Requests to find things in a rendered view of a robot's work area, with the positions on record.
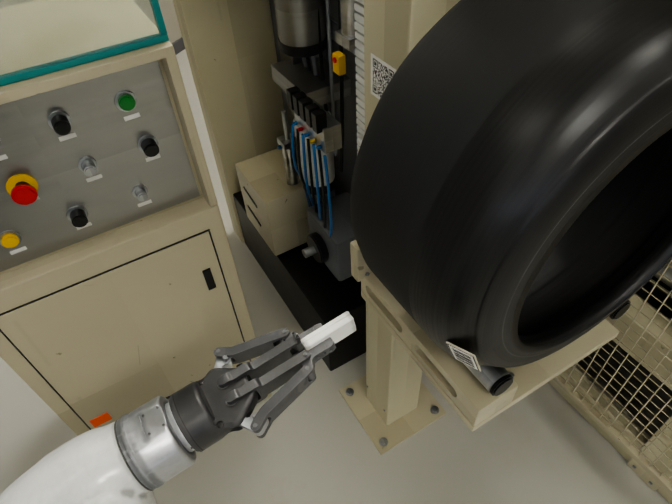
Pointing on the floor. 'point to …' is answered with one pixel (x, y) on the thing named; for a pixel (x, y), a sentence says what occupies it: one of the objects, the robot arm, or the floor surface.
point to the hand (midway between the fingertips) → (329, 334)
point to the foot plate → (374, 426)
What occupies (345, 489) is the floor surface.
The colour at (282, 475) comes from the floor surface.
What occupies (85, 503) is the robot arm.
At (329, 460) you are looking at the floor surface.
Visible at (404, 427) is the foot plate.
